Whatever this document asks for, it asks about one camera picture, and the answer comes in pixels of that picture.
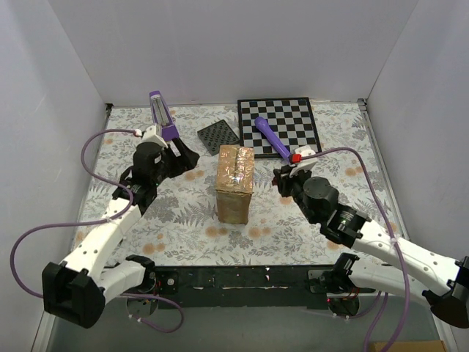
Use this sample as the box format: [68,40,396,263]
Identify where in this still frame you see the brown cardboard express box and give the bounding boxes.
[215,145,254,224]

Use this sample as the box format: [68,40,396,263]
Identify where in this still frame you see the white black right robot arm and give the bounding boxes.
[272,165,468,329]

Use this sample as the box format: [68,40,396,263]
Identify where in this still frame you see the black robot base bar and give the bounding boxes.
[113,252,362,309]

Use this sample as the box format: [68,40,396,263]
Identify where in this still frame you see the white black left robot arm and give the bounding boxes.
[42,137,199,329]

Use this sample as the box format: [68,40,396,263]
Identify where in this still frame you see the purple capped clear bottle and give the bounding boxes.
[149,91,180,142]

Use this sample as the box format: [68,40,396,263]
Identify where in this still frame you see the grey studded building plate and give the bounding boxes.
[197,120,240,156]

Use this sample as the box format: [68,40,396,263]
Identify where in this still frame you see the purple toy microphone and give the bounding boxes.
[254,116,290,163]

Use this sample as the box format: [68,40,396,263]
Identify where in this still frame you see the black white chessboard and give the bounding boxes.
[237,97,322,158]

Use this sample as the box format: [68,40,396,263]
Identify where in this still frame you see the brown cardboard boxes on floor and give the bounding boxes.
[367,340,448,352]

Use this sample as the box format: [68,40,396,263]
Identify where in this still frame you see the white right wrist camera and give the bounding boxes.
[289,145,317,178]

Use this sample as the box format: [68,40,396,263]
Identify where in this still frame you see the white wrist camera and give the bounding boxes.
[133,124,168,148]
[289,145,317,178]

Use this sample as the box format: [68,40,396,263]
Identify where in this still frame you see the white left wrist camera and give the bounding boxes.
[133,124,168,148]

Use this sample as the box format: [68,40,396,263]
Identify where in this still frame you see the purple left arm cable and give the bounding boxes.
[10,129,184,334]

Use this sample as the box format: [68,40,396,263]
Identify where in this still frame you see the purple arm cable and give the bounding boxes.
[300,147,410,352]
[10,129,184,334]

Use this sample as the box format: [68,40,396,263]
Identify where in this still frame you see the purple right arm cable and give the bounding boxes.
[300,147,410,352]

